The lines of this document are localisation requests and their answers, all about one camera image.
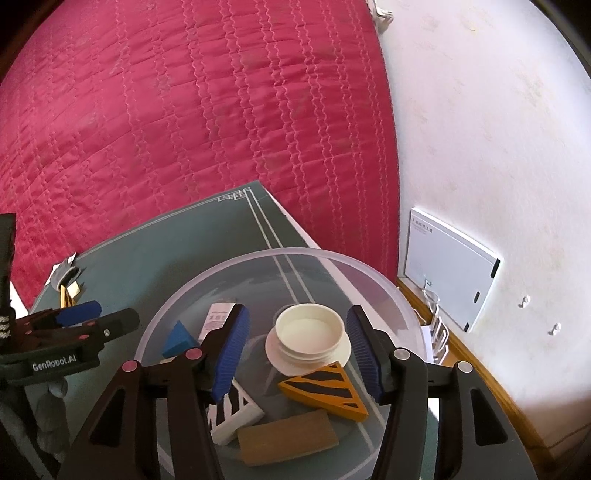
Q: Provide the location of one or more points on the red quilted blanket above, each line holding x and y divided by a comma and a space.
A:
184, 115

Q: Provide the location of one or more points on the white black striped block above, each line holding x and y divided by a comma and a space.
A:
240, 415

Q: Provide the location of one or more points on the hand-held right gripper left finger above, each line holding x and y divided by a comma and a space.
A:
231, 355

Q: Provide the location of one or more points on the blue wooden block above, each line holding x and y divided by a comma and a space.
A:
180, 339

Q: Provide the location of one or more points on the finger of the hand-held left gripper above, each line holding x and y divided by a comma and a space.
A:
78, 314
111, 325

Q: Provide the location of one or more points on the wall screw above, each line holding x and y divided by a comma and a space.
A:
555, 328
524, 301

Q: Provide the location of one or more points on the white charger plug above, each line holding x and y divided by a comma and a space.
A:
217, 318

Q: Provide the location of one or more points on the cream round container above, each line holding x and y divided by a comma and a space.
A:
309, 337

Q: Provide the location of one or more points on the grey work glove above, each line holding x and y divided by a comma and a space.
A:
67, 270

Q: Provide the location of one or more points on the clear round plastic container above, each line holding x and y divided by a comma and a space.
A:
323, 277

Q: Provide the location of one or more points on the brown rectangular wooden block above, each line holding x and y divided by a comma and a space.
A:
286, 438

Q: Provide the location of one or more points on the white wall panel box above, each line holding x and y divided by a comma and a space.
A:
448, 267

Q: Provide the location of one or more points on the yellow black striped triangular block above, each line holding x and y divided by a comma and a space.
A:
323, 387

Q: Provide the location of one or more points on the green table cover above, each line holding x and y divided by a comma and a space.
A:
184, 240

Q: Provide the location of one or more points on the person's left hand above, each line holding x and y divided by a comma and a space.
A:
46, 408

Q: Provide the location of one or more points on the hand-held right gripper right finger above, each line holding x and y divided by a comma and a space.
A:
367, 355

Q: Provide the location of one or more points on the yellow rectangular wooden block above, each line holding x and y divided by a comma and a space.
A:
69, 295

